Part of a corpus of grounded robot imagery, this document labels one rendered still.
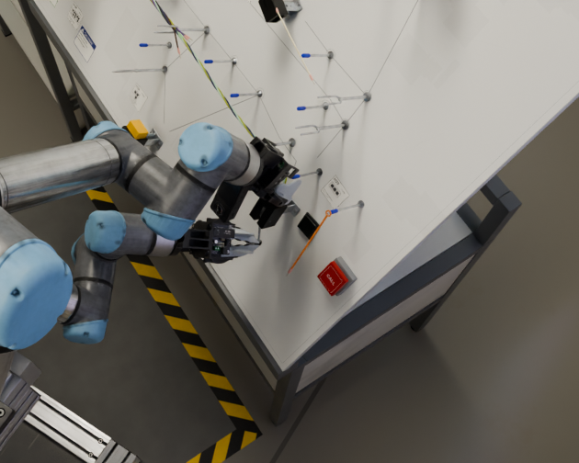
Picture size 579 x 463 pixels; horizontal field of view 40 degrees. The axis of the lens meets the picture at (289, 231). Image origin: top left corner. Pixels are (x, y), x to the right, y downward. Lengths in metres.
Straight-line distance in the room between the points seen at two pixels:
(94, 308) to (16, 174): 0.45
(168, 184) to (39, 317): 0.38
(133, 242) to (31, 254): 0.54
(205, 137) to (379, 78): 0.39
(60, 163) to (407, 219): 0.63
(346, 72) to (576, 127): 1.84
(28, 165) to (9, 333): 0.28
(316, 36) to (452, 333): 1.46
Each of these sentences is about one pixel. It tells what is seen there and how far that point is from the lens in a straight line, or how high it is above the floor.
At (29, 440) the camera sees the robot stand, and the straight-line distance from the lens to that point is 2.45.
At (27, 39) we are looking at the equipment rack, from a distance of 2.95.
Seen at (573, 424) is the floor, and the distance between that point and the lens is 2.81.
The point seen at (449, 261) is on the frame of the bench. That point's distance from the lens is 1.94.
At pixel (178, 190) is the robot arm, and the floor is 1.44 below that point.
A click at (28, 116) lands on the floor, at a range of 3.07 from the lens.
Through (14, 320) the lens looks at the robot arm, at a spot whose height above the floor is 1.70.
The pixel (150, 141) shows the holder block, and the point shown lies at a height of 0.96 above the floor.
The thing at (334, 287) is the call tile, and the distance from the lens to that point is 1.54.
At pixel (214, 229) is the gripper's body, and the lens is 1.51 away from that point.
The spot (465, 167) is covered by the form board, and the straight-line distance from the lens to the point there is 1.38.
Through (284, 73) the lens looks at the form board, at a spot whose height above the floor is 1.24.
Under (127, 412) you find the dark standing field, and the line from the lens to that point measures 2.62.
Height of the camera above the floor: 2.56
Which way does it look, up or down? 67 degrees down
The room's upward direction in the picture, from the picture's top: 9 degrees clockwise
